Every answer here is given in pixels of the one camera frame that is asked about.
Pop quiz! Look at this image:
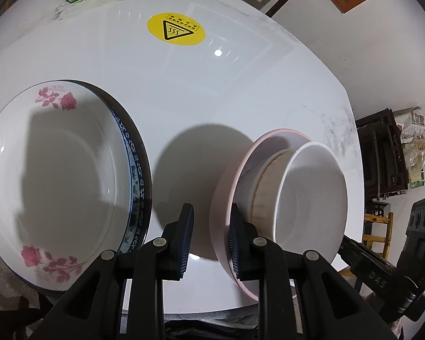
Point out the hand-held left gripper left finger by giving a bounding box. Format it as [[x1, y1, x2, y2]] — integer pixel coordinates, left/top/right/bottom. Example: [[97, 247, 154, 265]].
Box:
[[28, 203, 195, 340]]

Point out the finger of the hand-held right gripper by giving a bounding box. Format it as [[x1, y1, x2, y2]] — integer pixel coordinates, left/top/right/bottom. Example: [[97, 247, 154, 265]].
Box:
[[337, 234, 369, 274]]

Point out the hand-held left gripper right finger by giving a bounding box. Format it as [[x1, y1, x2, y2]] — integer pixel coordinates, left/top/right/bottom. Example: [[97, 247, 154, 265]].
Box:
[[228, 203, 394, 340]]

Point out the pink bowl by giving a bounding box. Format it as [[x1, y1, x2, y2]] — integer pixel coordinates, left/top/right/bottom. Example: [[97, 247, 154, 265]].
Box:
[[210, 128, 314, 301]]

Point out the white bowl with dog print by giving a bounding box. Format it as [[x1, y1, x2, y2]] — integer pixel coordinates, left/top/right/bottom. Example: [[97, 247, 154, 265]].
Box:
[[238, 161, 270, 222]]

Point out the white bowl with rabbit print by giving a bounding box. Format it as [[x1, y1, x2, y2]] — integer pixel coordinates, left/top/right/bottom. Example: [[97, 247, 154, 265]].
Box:
[[250, 141, 349, 260]]

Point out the white plate with pink flowers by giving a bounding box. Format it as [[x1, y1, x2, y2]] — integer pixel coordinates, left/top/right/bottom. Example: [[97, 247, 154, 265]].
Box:
[[0, 81, 134, 292]]

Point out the yellow bamboo stool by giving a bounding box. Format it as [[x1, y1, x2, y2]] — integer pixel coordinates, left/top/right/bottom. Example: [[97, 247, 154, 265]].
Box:
[[340, 212, 394, 291]]

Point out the clear plastic bag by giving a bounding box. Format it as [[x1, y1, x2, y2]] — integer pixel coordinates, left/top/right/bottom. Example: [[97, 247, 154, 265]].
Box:
[[403, 137, 425, 190]]

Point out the stack of dark wooden stools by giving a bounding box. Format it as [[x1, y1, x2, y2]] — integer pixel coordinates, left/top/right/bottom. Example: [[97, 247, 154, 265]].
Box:
[[355, 108, 410, 220]]

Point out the printed paper bag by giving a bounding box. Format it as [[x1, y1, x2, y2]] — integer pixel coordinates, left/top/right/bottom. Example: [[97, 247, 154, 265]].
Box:
[[393, 105, 425, 144]]

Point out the yellow warning sticker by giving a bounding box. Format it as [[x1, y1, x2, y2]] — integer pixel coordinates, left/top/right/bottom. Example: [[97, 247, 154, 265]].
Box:
[[147, 12, 206, 46]]

